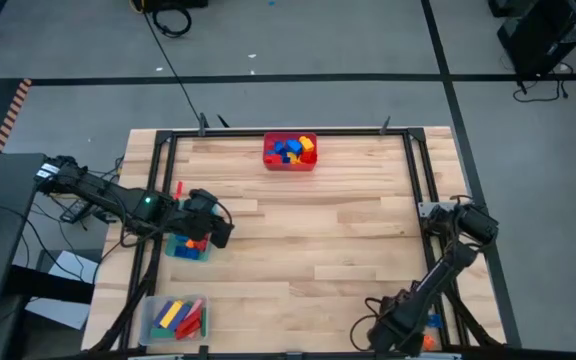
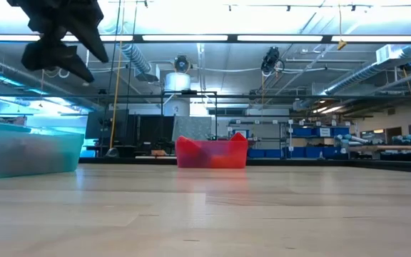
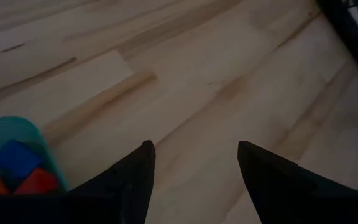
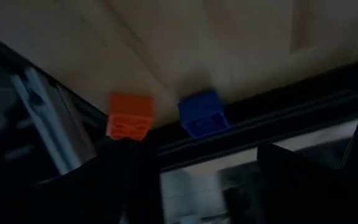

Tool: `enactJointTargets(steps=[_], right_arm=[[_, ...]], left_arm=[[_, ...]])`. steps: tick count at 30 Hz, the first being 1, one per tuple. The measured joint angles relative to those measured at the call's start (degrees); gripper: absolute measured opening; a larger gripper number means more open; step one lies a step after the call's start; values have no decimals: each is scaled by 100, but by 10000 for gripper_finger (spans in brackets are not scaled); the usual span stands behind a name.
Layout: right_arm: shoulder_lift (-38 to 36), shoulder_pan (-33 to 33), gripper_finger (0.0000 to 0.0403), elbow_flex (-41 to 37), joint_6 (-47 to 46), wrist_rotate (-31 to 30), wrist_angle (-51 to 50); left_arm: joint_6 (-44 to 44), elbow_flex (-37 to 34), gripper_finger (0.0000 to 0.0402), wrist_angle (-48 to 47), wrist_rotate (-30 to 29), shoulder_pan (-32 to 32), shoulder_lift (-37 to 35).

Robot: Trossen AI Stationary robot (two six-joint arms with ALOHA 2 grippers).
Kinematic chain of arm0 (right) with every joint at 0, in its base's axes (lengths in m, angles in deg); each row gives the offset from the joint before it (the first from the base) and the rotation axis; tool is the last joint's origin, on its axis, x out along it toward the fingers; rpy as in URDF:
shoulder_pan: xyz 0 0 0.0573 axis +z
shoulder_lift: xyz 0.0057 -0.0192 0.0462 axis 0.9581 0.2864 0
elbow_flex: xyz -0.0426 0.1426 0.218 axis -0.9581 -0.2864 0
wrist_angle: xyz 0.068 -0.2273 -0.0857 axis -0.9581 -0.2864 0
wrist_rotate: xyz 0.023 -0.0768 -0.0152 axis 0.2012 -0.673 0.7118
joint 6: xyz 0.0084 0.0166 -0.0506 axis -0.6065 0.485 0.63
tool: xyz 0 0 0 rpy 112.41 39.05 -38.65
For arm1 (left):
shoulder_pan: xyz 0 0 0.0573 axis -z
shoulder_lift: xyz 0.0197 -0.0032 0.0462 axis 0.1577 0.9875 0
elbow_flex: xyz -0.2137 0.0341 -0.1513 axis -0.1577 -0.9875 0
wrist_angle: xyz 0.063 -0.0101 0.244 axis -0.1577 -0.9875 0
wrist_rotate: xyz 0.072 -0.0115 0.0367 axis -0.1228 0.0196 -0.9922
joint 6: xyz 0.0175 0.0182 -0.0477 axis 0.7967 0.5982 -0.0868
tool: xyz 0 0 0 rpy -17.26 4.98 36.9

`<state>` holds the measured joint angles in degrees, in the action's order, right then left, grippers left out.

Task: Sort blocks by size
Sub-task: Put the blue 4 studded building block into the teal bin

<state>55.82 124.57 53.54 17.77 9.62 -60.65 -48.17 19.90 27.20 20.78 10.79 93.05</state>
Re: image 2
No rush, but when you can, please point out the silver flexible duct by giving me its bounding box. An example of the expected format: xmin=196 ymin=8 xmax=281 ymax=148
xmin=121 ymin=43 xmax=153 ymax=74

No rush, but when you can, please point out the yellow hanging cable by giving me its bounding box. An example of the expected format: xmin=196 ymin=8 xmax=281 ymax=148
xmin=109 ymin=41 xmax=123 ymax=150

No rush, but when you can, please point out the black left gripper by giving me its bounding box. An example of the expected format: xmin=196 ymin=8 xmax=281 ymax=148
xmin=6 ymin=0 xmax=110 ymax=84

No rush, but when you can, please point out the silver duct pipe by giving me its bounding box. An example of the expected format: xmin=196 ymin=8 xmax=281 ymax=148
xmin=325 ymin=44 xmax=411 ymax=96

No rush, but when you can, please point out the black monitor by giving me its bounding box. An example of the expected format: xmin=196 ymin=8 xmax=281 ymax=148
xmin=85 ymin=109 xmax=130 ymax=141

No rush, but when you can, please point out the red plastic bin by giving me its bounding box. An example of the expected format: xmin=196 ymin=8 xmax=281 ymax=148
xmin=175 ymin=138 xmax=249 ymax=169

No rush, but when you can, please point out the grey partition panel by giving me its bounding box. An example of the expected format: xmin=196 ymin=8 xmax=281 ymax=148
xmin=172 ymin=116 xmax=213 ymax=141

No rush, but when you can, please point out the green translucent plastic bin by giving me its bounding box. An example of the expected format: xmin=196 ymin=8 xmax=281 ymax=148
xmin=0 ymin=120 xmax=85 ymax=180

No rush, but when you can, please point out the black aluminium table frame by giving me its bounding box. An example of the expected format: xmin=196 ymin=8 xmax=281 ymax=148
xmin=78 ymin=156 xmax=411 ymax=175

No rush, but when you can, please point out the white cylindrical lamp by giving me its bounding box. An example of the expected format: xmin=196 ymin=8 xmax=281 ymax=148
xmin=164 ymin=71 xmax=191 ymax=92

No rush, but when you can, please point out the black horizontal rail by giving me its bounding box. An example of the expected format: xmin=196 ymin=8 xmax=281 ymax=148
xmin=0 ymin=93 xmax=411 ymax=101

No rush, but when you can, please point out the black hanging camera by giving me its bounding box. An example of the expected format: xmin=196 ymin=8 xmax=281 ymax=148
xmin=260 ymin=46 xmax=281 ymax=74
xmin=174 ymin=55 xmax=191 ymax=72

